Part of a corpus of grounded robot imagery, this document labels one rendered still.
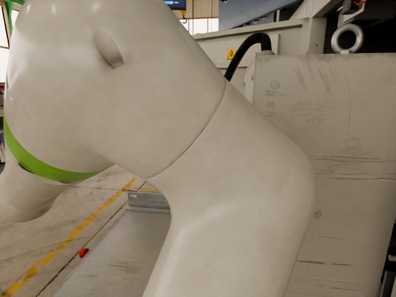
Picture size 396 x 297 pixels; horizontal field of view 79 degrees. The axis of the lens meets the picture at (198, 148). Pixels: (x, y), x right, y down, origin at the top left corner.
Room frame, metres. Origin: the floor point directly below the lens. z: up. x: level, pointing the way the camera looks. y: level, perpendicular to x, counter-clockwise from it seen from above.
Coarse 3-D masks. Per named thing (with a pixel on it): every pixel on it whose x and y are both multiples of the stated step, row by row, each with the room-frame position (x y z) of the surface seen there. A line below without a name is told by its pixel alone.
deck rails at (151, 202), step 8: (128, 192) 0.94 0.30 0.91; (136, 192) 0.94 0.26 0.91; (128, 200) 0.94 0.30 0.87; (136, 200) 0.94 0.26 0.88; (144, 200) 0.93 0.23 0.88; (152, 200) 0.93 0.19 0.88; (160, 200) 0.92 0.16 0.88; (128, 208) 0.92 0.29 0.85; (136, 208) 0.92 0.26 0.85; (144, 208) 0.92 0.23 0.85; (152, 208) 0.92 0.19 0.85; (160, 208) 0.92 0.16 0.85; (168, 208) 0.92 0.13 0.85
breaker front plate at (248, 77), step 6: (252, 66) 0.41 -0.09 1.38; (246, 72) 0.63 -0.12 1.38; (252, 72) 0.40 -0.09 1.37; (246, 78) 0.62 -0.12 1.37; (252, 78) 0.38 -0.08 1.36; (246, 84) 0.60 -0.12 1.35; (252, 84) 0.39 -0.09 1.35; (246, 90) 0.58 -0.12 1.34; (252, 90) 0.38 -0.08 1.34; (246, 96) 0.57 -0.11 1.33; (252, 96) 0.37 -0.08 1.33; (252, 102) 0.36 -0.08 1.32
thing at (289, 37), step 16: (208, 32) 1.13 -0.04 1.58; (224, 32) 1.08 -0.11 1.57; (240, 32) 1.04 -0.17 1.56; (256, 32) 1.03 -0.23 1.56; (272, 32) 1.00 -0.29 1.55; (288, 32) 0.96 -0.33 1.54; (304, 32) 0.90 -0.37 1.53; (208, 48) 1.13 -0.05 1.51; (224, 48) 1.08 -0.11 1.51; (256, 48) 1.00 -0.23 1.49; (272, 48) 0.96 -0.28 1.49; (288, 48) 0.96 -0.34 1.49; (304, 48) 0.90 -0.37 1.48; (224, 64) 1.08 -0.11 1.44; (240, 64) 1.04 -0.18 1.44; (240, 80) 1.07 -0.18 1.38
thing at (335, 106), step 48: (288, 96) 0.35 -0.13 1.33; (336, 96) 0.34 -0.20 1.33; (384, 96) 0.33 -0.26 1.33; (336, 144) 0.34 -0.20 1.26; (384, 144) 0.33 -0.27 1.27; (336, 192) 0.34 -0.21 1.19; (384, 192) 0.33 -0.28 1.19; (336, 240) 0.34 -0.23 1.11; (384, 240) 0.33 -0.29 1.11; (288, 288) 0.35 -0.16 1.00; (336, 288) 0.34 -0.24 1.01
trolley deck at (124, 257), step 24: (120, 216) 0.86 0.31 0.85; (144, 216) 0.86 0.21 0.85; (168, 216) 0.86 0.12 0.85; (120, 240) 0.70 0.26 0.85; (144, 240) 0.70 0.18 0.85; (96, 264) 0.59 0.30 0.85; (120, 264) 0.59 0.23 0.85; (144, 264) 0.59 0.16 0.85; (72, 288) 0.51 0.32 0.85; (96, 288) 0.51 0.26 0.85; (120, 288) 0.51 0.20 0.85; (144, 288) 0.51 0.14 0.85
